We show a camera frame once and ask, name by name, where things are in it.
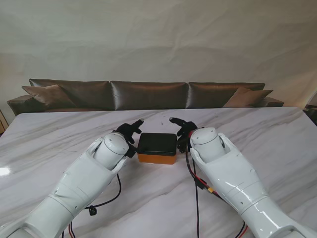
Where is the orange tissue box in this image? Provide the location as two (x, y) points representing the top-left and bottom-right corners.
(137, 153), (177, 166)

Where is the brown leather sofa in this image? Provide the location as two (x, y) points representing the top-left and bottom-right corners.
(6, 78), (285, 117)

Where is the red black arm cable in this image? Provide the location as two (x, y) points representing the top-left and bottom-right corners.
(60, 171), (122, 238)
(184, 146), (248, 238)

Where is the dark background object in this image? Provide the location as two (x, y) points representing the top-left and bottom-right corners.
(303, 104), (317, 124)

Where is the wooden furniture piece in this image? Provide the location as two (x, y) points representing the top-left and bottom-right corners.
(0, 109), (7, 134)

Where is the brown leather sofa back cushion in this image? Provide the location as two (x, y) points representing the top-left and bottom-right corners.
(29, 78), (111, 110)
(110, 80), (188, 111)
(187, 82), (265, 109)

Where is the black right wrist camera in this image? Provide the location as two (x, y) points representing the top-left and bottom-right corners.
(177, 139), (190, 154)

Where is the red black left arm cable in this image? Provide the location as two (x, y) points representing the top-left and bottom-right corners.
(60, 171), (122, 238)

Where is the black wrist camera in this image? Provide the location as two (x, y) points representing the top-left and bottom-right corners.
(125, 143), (139, 159)
(177, 139), (190, 154)

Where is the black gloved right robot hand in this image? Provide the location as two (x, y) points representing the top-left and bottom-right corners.
(168, 117), (205, 144)

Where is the black tissue box base lid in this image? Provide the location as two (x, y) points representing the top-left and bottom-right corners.
(137, 132), (178, 156)

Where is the red black right arm cable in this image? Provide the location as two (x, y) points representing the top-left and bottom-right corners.
(184, 146), (248, 238)

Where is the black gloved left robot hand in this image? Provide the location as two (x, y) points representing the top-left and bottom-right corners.
(112, 119), (145, 145)

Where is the brown throw pillow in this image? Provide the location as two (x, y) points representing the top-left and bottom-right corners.
(21, 84), (75, 108)
(222, 87), (274, 108)

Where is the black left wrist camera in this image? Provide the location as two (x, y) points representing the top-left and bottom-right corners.
(125, 143), (139, 159)

